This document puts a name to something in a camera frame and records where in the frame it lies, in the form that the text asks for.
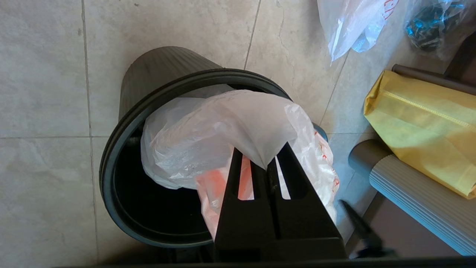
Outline white red-print trash bag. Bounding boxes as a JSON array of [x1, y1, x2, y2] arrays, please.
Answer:
[[317, 0, 400, 62], [141, 89, 340, 239]]

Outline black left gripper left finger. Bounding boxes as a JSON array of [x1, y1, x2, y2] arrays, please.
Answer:
[[214, 147, 276, 263]]

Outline yellow non-woven tote bag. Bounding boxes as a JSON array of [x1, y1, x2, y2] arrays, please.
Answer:
[[364, 70, 476, 200]]

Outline clear plastic bag dark contents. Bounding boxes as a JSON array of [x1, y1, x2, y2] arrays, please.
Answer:
[[405, 0, 476, 60]]

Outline dark metal table frame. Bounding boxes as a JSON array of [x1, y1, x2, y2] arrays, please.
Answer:
[[391, 32, 476, 95]]

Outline white ribbed cylinder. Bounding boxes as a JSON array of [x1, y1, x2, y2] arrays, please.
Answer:
[[348, 140, 476, 256]]

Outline black trash bin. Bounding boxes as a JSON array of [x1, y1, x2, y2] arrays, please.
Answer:
[[99, 46, 328, 248]]

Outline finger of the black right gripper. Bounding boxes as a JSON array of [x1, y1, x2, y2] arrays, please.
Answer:
[[340, 200, 395, 258]]

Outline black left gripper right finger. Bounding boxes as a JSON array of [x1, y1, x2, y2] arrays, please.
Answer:
[[267, 142, 348, 261]]

